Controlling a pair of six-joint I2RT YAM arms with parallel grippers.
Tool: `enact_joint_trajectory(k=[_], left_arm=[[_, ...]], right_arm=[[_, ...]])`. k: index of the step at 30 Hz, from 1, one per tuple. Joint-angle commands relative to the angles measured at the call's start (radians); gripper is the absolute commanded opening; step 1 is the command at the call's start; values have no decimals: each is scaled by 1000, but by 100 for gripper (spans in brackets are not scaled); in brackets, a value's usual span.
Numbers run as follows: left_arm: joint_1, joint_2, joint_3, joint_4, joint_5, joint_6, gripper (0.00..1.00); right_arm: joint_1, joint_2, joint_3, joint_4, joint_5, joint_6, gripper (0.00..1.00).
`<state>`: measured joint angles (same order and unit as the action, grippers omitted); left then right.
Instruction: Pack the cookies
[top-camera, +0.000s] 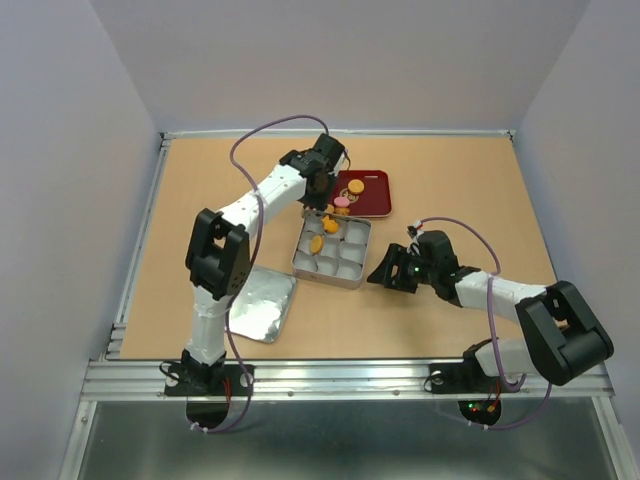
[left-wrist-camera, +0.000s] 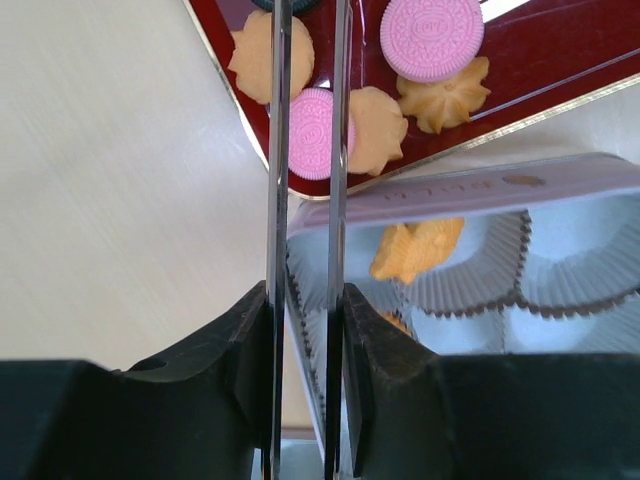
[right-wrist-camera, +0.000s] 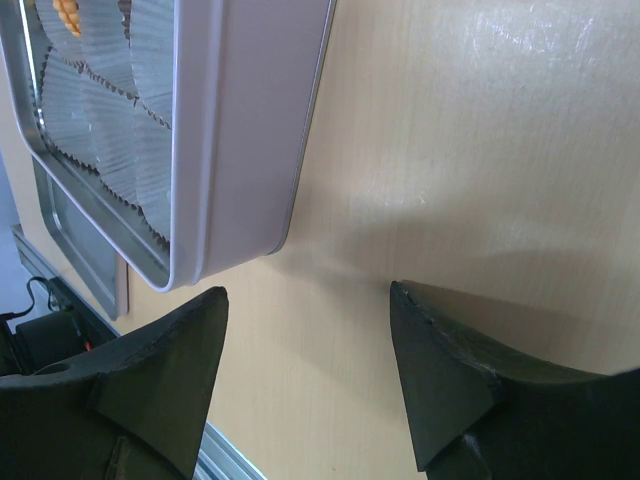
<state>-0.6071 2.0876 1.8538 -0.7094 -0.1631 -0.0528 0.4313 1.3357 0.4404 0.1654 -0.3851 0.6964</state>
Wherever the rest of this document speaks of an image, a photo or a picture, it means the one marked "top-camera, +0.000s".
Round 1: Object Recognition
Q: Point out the silver cookie tin with cups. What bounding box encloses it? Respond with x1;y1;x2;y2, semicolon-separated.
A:
292;211;372;290

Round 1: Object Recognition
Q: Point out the pink round cookie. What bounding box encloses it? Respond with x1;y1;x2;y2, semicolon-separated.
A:
333;196;350;208

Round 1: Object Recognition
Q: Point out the flower orange cookie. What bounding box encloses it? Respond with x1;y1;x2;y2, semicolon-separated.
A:
322;216;340;234

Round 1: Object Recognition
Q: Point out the silver tin lid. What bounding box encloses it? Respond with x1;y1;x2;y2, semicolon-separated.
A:
229;266;297;344

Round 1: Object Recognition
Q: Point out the aluminium front rail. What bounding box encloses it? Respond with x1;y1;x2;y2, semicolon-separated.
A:
79;355;614;401

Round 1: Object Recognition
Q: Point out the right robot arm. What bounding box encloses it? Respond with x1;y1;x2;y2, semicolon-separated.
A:
367;227;614;386

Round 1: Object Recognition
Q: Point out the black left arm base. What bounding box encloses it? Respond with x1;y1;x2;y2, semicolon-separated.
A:
158;350;255;397

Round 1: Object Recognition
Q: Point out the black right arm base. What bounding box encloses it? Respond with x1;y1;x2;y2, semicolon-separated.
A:
423;339;504;395

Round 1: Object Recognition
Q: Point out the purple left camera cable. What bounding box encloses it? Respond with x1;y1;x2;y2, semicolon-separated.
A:
189;115;331;435

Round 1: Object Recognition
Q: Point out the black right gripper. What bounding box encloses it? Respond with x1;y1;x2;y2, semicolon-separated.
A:
365;243;437;293

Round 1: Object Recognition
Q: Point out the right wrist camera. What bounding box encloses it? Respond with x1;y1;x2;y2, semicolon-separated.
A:
407;221;423;244

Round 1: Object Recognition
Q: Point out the red rectangular tray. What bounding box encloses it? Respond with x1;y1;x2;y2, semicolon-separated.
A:
329;170;392;218

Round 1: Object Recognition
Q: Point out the round orange cookie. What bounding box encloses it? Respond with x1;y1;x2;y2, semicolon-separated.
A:
347;179;365;196

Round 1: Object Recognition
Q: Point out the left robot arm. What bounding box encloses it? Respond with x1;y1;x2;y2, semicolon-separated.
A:
181;133;345;394

